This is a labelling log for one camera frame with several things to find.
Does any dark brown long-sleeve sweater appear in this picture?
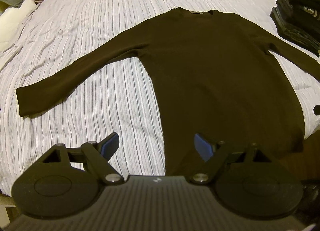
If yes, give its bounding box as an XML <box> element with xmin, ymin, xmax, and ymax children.
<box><xmin>16</xmin><ymin>7</ymin><xmax>319</xmax><ymax>175</ymax></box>

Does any stack of folded dark clothes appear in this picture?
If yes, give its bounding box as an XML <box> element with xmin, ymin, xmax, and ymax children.
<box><xmin>270</xmin><ymin>0</ymin><xmax>319</xmax><ymax>57</ymax></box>

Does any white striped bed duvet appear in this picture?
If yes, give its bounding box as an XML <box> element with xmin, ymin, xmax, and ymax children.
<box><xmin>0</xmin><ymin>0</ymin><xmax>320</xmax><ymax>194</ymax></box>

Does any cream white pillow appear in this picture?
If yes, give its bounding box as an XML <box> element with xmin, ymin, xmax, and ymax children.
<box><xmin>0</xmin><ymin>0</ymin><xmax>37</xmax><ymax>51</ymax></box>

